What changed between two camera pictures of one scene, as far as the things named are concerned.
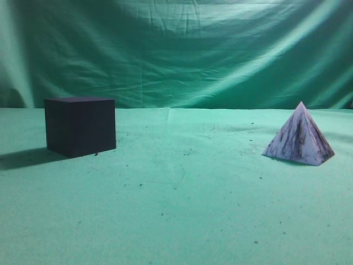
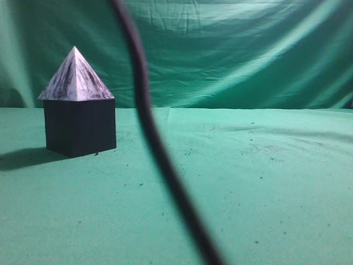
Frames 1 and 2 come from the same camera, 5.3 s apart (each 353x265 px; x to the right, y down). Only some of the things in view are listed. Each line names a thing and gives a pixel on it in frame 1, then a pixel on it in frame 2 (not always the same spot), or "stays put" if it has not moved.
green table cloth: [183, 186] stays put
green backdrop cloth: [178, 54] stays put
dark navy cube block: [77, 127] stays put
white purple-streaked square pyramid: [299, 139] → [74, 79]
